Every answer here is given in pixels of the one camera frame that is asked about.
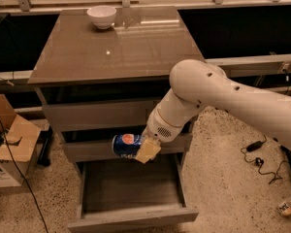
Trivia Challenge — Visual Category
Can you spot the open cardboard box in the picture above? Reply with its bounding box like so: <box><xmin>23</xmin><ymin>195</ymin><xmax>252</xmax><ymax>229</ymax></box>
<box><xmin>0</xmin><ymin>94</ymin><xmax>41</xmax><ymax>187</ymax></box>

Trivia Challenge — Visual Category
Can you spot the grey middle drawer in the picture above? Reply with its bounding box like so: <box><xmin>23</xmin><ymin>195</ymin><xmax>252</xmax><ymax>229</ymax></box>
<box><xmin>63</xmin><ymin>133</ymin><xmax>192</xmax><ymax>162</ymax></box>

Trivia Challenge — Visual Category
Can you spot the blue pepsi can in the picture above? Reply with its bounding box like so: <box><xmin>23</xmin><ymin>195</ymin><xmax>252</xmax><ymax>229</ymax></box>
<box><xmin>112</xmin><ymin>133</ymin><xmax>143</xmax><ymax>158</ymax></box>

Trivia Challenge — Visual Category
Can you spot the grey drawer cabinet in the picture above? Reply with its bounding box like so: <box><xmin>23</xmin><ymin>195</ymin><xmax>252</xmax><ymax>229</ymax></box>
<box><xmin>26</xmin><ymin>6</ymin><xmax>211</xmax><ymax>233</ymax></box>

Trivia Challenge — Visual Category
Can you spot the plastic drink bottle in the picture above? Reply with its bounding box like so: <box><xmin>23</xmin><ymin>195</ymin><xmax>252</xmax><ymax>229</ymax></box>
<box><xmin>277</xmin><ymin>196</ymin><xmax>291</xmax><ymax>216</ymax></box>

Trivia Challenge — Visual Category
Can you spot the black floor cable left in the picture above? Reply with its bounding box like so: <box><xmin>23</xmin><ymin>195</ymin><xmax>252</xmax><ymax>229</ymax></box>
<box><xmin>0</xmin><ymin>104</ymin><xmax>49</xmax><ymax>233</ymax></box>

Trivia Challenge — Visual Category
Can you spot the black power adapter with cable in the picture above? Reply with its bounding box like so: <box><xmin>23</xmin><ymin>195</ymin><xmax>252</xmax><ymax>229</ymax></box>
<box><xmin>239</xmin><ymin>68</ymin><xmax>291</xmax><ymax>185</ymax></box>

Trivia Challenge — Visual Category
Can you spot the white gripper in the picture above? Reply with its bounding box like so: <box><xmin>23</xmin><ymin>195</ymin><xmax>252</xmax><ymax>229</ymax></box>
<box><xmin>135</xmin><ymin>109</ymin><xmax>184</xmax><ymax>164</ymax></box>

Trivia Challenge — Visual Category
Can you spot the black stand foot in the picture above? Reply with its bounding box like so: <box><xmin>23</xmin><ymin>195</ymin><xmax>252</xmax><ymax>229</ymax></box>
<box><xmin>37</xmin><ymin>127</ymin><xmax>53</xmax><ymax>167</ymax></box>

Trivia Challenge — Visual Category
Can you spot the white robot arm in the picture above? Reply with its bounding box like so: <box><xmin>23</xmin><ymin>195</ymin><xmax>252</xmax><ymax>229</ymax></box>
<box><xmin>136</xmin><ymin>59</ymin><xmax>291</xmax><ymax>163</ymax></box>

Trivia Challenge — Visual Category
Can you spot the white ceramic bowl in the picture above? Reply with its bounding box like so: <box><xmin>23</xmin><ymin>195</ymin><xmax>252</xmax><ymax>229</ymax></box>
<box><xmin>86</xmin><ymin>5</ymin><xmax>116</xmax><ymax>29</ymax></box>

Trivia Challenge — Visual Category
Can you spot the grey open bottom drawer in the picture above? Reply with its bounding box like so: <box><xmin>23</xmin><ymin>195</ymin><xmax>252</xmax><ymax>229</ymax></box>
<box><xmin>68</xmin><ymin>154</ymin><xmax>198</xmax><ymax>233</ymax></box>

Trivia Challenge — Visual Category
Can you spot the grey top drawer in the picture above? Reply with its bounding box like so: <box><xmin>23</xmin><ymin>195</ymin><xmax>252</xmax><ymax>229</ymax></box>
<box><xmin>43</xmin><ymin>100</ymin><xmax>158</xmax><ymax>132</ymax></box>

